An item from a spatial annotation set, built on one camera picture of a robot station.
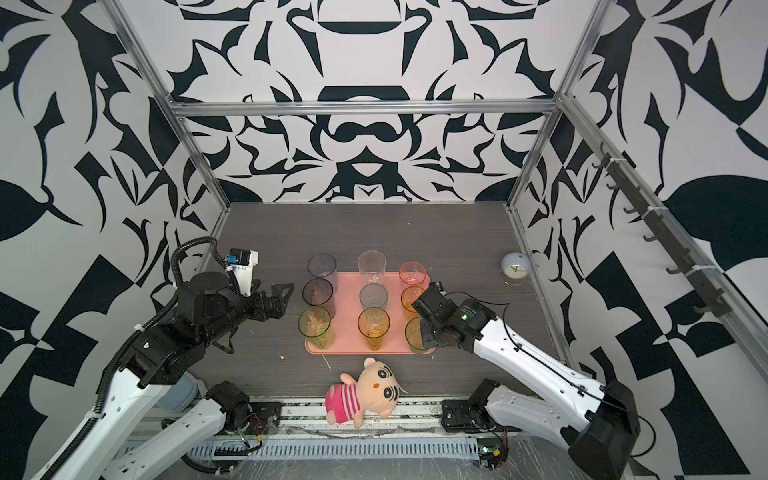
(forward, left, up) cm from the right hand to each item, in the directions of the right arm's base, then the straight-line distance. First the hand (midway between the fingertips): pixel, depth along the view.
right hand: (432, 332), depth 77 cm
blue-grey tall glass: (+18, +29, +4) cm, 35 cm away
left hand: (+6, +36, +18) cm, 41 cm away
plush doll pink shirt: (-13, +14, -3) cm, 20 cm away
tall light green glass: (+3, +31, 0) cm, 31 cm away
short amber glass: (+11, +5, -2) cm, 13 cm away
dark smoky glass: (+14, +31, -3) cm, 34 cm away
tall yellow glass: (+4, +15, -2) cm, 16 cm away
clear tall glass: (+22, +16, -2) cm, 27 cm away
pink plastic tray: (+3, +23, -12) cm, 26 cm away
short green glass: (-4, +6, +8) cm, 10 cm away
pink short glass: (+22, +3, -7) cm, 23 cm away
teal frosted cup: (+9, +15, +2) cm, 18 cm away
